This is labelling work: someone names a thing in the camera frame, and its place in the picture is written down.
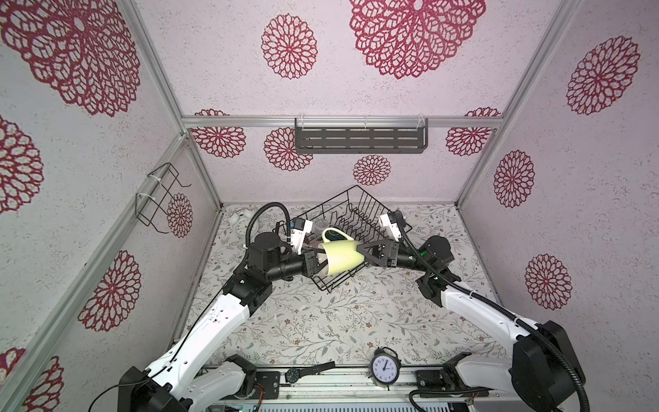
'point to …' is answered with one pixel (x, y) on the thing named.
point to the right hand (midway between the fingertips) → (356, 254)
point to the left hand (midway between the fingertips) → (334, 257)
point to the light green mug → (341, 255)
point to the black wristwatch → (293, 375)
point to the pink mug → (312, 240)
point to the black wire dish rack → (353, 210)
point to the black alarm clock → (384, 366)
